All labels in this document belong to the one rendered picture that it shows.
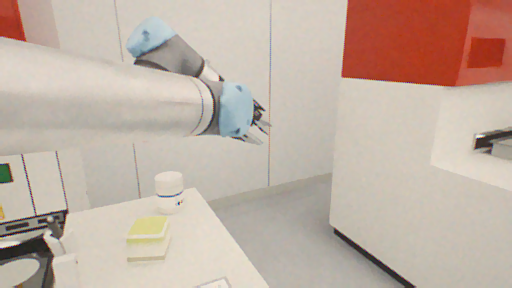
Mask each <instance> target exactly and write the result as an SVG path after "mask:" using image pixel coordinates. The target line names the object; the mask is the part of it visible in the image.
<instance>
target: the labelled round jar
mask: <svg viewBox="0 0 512 288"><path fill-rule="evenodd" d="M155 183H156V199H157V206H158V211H160V212H161V213H163V214H174V213H176V212H179V211H180V210H182V209H183V207H184V187H183V177H182V174H181V173H180V172H178V171H173V172H162V173H160V174H158V175H157V176H156V177H155Z"/></svg>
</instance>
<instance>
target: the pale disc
mask: <svg viewBox="0 0 512 288"><path fill-rule="evenodd" d="M38 269H39V262H38V261H37V260H35V259H24V260H15V261H12V262H10V263H7V264H5V265H1V266H0V288H9V287H14V286H16V285H18V284H19V283H21V282H24V281H25V280H27V279H28V278H29V277H31V276H33V274H34V273H35V272H36V271H37V270H38Z"/></svg>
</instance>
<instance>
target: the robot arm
mask: <svg viewBox="0 0 512 288"><path fill-rule="evenodd" d="M126 49H127V51H128V52H129V53H130V54H132V57H133V58H136V59H135V62H134V64H133V65H132V64H128V63H124V62H120V61H113V60H109V59H105V58H101V57H97V56H88V55H84V54H80V53H76V52H72V51H65V50H60V49H56V48H52V47H48V46H44V45H36V44H31V43H27V42H23V41H19V40H16V39H10V38H3V37H0V156H9V155H16V154H25V153H40V152H48V151H56V150H64V149H79V148H87V147H95V146H103V145H118V144H125V143H133V142H148V141H156V140H164V139H172V138H179V137H193V136H201V135H219V136H221V137H231V138H234V139H237V140H240V141H244V142H246V143H249V144H258V145H260V144H263V142H262V141H260V139H258V138H256V137H254V136H253V134H252V133H249V132H248V130H249V127H250V126H251V127H252V125H253V124H254V125H255V126H258V128H259V129H260V130H261V131H262V132H264V133H266V134H267V135H268V134H269V131H268V127H267V126H272V124H271V123H270V122H267V121H266V120H264V118H263V116H262V115H263V114H262V113H260V111H266V110H264V108H263V107H261V106H260V104H259V103H257V102H256V100H255V99H253V98H252V93H251V92H250V90H249V88H248V87H247V86H246V85H245V84H241V83H233V82H230V81H229V80H224V79H223V78H222V76H220V75H219V74H218V72H217V71H216V70H215V69H214V68H213V67H211V66H210V60H204V59H203V58H202V56H200V55H199V53H198V52H195V50H194V49H193V48H192V47H191V46H190V45H189V44H188V43H187V42H186V41H185V40H183V39H182V38H181V37H180V36H179V35H178V34H177V31H174V30H173V29H172V28H171V27H170V26H168V25H167V24H166V22H163V21H162V20H161V19H160V18H158V17H155V16H152V17H147V18H146V19H145V20H143V21H142V22H141V23H140V24H139V25H138V26H137V27H136V28H135V29H134V31H133V32H132V33H131V34H130V37H129V38H128V40H127V43H126ZM254 102H255V103H256V104H257V105H258V106H256V104H255V103H254Z"/></svg>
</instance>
